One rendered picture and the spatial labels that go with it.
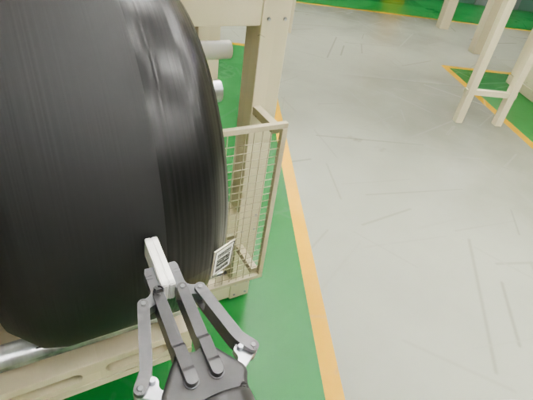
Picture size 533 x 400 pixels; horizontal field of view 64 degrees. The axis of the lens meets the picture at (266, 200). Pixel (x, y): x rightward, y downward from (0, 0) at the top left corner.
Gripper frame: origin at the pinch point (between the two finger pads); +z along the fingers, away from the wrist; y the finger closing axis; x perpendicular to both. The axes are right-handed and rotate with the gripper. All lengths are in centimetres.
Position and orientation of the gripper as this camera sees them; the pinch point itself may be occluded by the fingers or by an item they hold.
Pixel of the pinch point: (159, 267)
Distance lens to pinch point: 51.2
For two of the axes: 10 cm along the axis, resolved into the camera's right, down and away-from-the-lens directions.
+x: -2.0, 7.0, 6.9
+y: -8.7, 1.9, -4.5
